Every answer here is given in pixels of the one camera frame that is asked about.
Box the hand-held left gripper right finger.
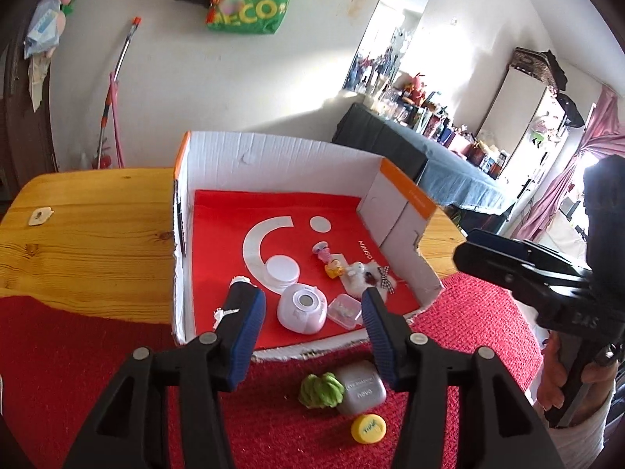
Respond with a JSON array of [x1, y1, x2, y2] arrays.
[[361, 287, 562, 469]]

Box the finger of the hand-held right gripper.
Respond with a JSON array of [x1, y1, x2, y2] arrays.
[[466, 229, 589, 272], [453, 242, 557, 306]]

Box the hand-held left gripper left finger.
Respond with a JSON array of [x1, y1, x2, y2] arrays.
[[63, 286, 267, 469]]

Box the black tube with white tissue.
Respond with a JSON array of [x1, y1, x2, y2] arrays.
[[212, 276, 267, 334]]

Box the small clear plastic box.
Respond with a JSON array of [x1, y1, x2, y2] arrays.
[[327, 294, 363, 328]]

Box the grey-brown plastic case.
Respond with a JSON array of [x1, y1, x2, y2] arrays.
[[337, 362, 388, 416]]

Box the pink round device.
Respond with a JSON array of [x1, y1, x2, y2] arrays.
[[276, 283, 328, 334]]

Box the white plush keychain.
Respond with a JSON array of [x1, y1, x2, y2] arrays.
[[342, 261, 397, 304]]

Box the white round tin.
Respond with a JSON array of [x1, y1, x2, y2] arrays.
[[266, 255, 300, 294]]

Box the green fuzzy scrunchie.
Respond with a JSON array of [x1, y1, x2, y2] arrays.
[[299, 372, 345, 408]]

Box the yellow bottle cap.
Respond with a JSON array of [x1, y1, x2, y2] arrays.
[[352, 414, 388, 445]]

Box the orange cardboard box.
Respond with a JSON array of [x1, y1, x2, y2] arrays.
[[173, 129, 445, 362]]

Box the person's right forearm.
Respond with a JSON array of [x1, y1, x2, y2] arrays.
[[561, 381, 618, 469]]

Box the person's right hand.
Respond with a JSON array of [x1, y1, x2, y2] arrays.
[[536, 329, 568, 410]]

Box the pink curtain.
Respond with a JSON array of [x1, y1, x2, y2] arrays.
[[525, 85, 625, 242]]

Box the side table with blue cloth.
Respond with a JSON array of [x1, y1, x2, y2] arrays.
[[332, 102, 513, 223]]

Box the white green hanging plush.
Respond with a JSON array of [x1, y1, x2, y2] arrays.
[[530, 116, 562, 150]]

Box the red paper bag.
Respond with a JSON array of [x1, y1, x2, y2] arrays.
[[193, 188, 421, 351]]

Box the white wardrobe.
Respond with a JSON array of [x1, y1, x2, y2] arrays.
[[476, 66, 587, 206]]

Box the red plush toy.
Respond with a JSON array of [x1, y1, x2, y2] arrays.
[[405, 72, 429, 103]]

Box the red knit mat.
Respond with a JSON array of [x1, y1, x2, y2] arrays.
[[0, 274, 544, 469]]

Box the dark woven basket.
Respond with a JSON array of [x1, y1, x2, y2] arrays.
[[510, 48, 567, 90]]

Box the pink stick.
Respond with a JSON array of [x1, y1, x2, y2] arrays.
[[110, 72, 126, 167]]

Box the dark wooden door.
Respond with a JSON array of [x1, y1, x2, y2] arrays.
[[0, 0, 59, 196]]

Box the beige cloth bag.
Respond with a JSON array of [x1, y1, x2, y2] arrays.
[[28, 56, 50, 112]]

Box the clear plastic bag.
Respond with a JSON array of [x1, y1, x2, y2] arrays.
[[24, 0, 66, 59]]

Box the wall mirror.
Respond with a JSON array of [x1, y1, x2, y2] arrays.
[[342, 0, 431, 108]]

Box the mop handle with red tip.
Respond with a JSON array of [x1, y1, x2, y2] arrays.
[[95, 17, 142, 169]]

